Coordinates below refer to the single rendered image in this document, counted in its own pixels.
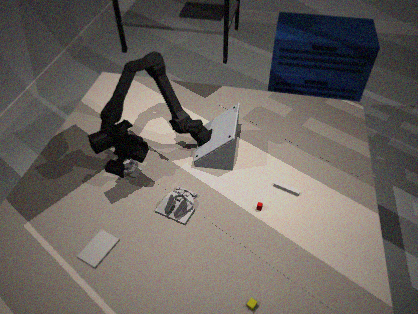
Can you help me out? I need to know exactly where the grey flat bar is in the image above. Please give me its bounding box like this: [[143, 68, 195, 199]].
[[273, 181, 300, 196]]

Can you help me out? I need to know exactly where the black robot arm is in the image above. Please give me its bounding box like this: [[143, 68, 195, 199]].
[[88, 52, 212, 163]]

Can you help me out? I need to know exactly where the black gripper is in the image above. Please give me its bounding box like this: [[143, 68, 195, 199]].
[[104, 134, 143, 178]]

